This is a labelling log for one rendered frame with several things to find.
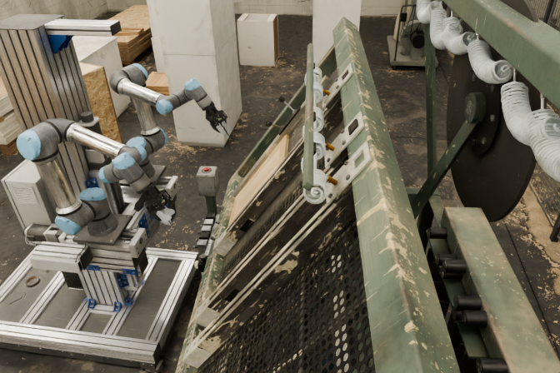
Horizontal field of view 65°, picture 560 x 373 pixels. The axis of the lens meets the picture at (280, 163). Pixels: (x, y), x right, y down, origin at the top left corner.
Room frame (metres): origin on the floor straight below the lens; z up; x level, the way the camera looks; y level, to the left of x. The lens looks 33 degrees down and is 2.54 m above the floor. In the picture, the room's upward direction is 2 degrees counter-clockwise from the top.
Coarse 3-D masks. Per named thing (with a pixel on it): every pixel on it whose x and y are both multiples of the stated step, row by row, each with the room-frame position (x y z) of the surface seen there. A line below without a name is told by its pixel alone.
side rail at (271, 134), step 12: (324, 60) 2.37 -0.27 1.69; (336, 60) 2.36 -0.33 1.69; (324, 72) 2.37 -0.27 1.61; (300, 96) 2.38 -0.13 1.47; (288, 108) 2.38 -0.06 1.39; (276, 120) 2.42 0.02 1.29; (276, 132) 2.39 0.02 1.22; (264, 144) 2.39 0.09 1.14; (252, 156) 2.40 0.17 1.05; (240, 168) 2.41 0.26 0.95
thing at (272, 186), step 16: (304, 80) 1.65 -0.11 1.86; (336, 80) 1.69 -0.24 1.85; (336, 96) 1.63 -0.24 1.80; (336, 112) 1.63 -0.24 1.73; (288, 160) 1.64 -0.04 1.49; (272, 176) 1.69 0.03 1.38; (288, 176) 1.64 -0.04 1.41; (256, 192) 1.71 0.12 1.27; (272, 192) 1.65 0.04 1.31; (256, 208) 1.65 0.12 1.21; (240, 224) 1.66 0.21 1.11; (224, 240) 1.67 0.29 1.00
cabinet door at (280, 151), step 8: (288, 136) 2.13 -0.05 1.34; (280, 144) 2.10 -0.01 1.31; (272, 152) 2.12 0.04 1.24; (280, 152) 2.00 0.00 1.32; (272, 160) 2.03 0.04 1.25; (280, 160) 1.91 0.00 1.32; (264, 168) 2.06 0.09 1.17; (272, 168) 1.93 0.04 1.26; (256, 176) 2.10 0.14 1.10; (264, 176) 1.97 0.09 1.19; (248, 184) 2.11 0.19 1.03; (256, 184) 1.99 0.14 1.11; (240, 192) 2.14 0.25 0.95; (248, 192) 2.01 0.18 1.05; (240, 200) 2.05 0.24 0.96; (248, 200) 1.92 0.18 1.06; (232, 208) 2.06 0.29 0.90; (240, 208) 1.94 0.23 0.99; (232, 216) 1.95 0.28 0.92
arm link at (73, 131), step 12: (48, 120) 1.73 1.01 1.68; (60, 120) 1.75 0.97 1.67; (72, 132) 1.71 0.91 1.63; (84, 132) 1.70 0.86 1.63; (84, 144) 1.67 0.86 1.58; (96, 144) 1.65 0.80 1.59; (108, 144) 1.65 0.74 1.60; (120, 144) 1.65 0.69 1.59; (108, 156) 1.63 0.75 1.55; (132, 156) 1.59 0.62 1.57; (144, 156) 1.63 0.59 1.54
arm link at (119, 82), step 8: (112, 72) 2.31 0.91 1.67; (120, 72) 2.30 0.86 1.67; (112, 80) 2.25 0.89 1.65; (120, 80) 2.23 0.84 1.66; (128, 80) 2.26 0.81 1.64; (112, 88) 2.23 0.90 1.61; (120, 88) 2.20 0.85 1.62; (128, 88) 2.18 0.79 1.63; (136, 88) 2.17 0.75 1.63; (144, 88) 2.17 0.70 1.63; (128, 96) 2.19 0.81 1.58; (136, 96) 2.15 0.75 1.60; (144, 96) 2.12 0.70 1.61; (152, 96) 2.10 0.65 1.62; (160, 96) 2.09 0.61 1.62; (168, 96) 2.10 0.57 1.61; (176, 96) 2.11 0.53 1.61; (152, 104) 2.09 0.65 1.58; (160, 104) 2.03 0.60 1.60; (168, 104) 2.04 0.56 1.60; (176, 104) 2.07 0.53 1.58; (160, 112) 2.03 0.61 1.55; (168, 112) 2.05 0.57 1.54
